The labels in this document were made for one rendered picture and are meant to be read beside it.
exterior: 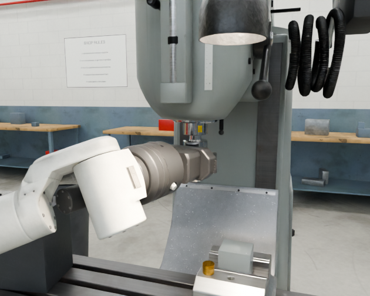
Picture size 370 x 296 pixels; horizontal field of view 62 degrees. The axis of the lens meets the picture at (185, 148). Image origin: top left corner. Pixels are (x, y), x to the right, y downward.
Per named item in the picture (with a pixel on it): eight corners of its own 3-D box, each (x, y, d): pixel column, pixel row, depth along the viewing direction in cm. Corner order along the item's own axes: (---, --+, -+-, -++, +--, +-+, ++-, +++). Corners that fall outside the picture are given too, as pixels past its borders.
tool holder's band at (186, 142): (211, 145, 58) (211, 140, 58) (188, 147, 57) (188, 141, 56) (201, 143, 62) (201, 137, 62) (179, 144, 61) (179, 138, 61)
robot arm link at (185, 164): (218, 138, 53) (180, 146, 43) (216, 192, 55) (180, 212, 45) (158, 133, 60) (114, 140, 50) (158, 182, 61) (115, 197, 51)
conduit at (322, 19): (342, 98, 67) (350, -5, 63) (264, 98, 71) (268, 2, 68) (329, 98, 84) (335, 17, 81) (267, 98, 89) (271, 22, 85)
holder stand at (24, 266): (46, 294, 69) (40, 208, 66) (-42, 285, 72) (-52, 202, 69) (73, 265, 81) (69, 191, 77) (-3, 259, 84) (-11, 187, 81)
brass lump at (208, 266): (212, 276, 56) (212, 267, 56) (201, 274, 57) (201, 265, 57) (215, 270, 58) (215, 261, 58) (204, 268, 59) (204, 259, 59)
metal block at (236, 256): (249, 285, 58) (250, 255, 57) (217, 279, 60) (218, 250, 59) (252, 271, 63) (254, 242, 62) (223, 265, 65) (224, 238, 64)
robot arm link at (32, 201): (113, 130, 39) (0, 169, 36) (139, 198, 38) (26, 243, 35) (115, 140, 45) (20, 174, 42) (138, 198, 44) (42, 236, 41)
